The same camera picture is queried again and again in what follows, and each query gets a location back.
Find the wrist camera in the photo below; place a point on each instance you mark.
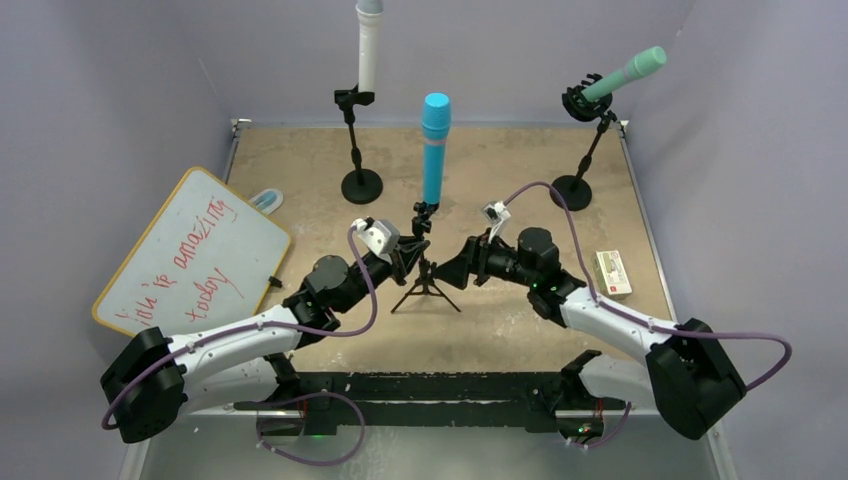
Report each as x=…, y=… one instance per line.
x=498, y=216
x=381, y=237

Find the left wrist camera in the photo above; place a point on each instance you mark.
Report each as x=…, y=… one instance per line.
x=381, y=237

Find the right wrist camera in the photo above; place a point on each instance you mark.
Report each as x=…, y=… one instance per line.
x=498, y=216

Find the blue microphone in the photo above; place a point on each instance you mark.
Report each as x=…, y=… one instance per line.
x=436, y=119

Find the yellow-framed whiteboard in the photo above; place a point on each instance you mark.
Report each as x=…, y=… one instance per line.
x=204, y=261

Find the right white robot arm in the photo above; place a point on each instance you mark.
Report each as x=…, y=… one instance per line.
x=680, y=370

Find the small white green box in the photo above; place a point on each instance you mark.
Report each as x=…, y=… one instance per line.
x=611, y=274

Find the black tripod mic stand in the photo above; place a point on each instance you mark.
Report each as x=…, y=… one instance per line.
x=425, y=283

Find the green microphone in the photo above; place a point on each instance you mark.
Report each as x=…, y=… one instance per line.
x=638, y=67

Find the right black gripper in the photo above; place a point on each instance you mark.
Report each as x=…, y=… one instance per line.
x=456, y=271

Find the whiteboard eraser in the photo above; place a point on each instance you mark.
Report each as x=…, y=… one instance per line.
x=268, y=200

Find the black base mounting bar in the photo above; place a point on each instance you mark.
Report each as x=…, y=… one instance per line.
x=538, y=402

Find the black round-base stand left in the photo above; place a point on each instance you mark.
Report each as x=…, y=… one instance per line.
x=360, y=186

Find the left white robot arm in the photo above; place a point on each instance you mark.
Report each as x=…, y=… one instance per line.
x=156, y=378

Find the white microphone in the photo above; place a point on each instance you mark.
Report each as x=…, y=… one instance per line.
x=369, y=16

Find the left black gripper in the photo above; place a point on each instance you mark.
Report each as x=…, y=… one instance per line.
x=403, y=259

